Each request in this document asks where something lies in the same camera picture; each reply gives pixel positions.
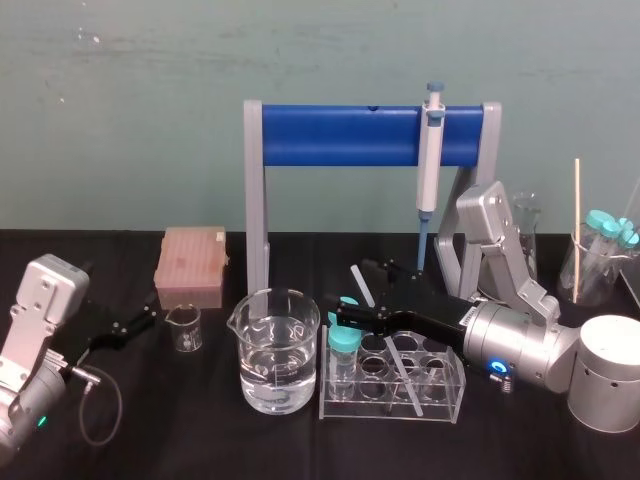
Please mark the small empty glass beaker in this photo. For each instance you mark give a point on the small empty glass beaker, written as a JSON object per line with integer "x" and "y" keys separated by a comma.
{"x": 185, "y": 330}

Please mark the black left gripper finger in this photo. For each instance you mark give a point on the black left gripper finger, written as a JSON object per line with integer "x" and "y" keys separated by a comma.
{"x": 145, "y": 310}
{"x": 125, "y": 336}

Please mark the clear acrylic panel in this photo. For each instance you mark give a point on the clear acrylic panel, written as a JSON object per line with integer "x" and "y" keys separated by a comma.
{"x": 631, "y": 280}

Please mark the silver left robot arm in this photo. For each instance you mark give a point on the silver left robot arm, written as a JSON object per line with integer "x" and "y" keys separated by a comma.
{"x": 40, "y": 310}

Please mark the clear glass stirring rod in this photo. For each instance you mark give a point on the clear glass stirring rod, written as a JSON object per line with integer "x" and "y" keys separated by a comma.
{"x": 404, "y": 375}

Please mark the large glass beaker with water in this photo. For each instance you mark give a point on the large glass beaker with water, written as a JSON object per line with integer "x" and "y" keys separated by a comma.
{"x": 277, "y": 360}

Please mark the clear tube teal cap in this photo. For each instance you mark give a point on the clear tube teal cap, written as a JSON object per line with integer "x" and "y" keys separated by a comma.
{"x": 343, "y": 345}
{"x": 350, "y": 301}
{"x": 611, "y": 230}
{"x": 597, "y": 219}
{"x": 626, "y": 231}

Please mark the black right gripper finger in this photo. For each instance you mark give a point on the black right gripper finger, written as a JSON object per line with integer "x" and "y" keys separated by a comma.
{"x": 400, "y": 280}
{"x": 362, "y": 314}

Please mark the white and blue pipette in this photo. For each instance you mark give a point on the white and blue pipette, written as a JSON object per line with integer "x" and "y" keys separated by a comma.
{"x": 429, "y": 165}

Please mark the thin wooden stick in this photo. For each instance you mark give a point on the thin wooden stick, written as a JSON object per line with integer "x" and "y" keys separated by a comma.
{"x": 577, "y": 200}

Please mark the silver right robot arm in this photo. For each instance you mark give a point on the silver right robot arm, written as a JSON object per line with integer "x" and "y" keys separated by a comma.
{"x": 505, "y": 340}

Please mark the glass conical flask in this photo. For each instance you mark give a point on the glass conical flask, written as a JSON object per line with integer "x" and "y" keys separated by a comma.
{"x": 529, "y": 220}

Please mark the black table cloth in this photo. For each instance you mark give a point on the black table cloth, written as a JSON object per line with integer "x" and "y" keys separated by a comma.
{"x": 200, "y": 440}

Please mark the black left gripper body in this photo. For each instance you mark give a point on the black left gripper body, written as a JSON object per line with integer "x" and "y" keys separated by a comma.
{"x": 95, "y": 330}

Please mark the clear acrylic test tube rack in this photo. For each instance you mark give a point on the clear acrylic test tube rack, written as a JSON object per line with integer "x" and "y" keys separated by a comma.
{"x": 440, "y": 395}

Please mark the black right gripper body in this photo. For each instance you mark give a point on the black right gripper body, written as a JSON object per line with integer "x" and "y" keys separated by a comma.
{"x": 430, "y": 315}

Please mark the pink pipette tip box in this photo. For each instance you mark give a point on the pink pipette tip box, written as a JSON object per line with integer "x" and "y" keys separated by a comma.
{"x": 190, "y": 265}

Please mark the blue and grey pipette stand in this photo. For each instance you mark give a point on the blue and grey pipette stand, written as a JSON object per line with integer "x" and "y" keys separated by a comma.
{"x": 340, "y": 135}

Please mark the glass beaker holding tubes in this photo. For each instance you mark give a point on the glass beaker holding tubes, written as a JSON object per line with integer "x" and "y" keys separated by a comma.
{"x": 592, "y": 285}

